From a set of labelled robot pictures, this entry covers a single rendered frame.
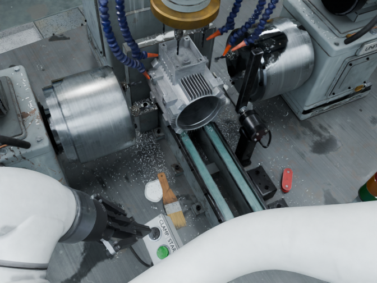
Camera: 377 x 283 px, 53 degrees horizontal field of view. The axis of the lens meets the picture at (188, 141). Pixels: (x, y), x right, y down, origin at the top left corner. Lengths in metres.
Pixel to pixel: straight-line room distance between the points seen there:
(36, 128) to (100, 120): 0.16
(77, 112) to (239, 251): 0.69
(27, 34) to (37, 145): 1.55
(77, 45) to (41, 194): 1.21
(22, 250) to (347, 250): 0.39
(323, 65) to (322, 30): 0.11
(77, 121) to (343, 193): 0.90
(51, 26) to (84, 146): 1.46
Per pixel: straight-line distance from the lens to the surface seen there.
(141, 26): 1.28
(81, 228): 0.64
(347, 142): 1.53
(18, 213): 0.54
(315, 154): 1.44
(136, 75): 1.23
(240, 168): 1.18
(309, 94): 1.41
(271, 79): 1.21
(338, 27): 1.32
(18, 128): 0.99
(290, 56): 1.23
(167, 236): 0.91
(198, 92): 1.10
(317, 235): 0.41
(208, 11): 0.99
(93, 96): 1.03
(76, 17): 2.45
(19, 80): 1.11
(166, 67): 1.16
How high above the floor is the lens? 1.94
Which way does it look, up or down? 56 degrees down
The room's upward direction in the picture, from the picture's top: 7 degrees clockwise
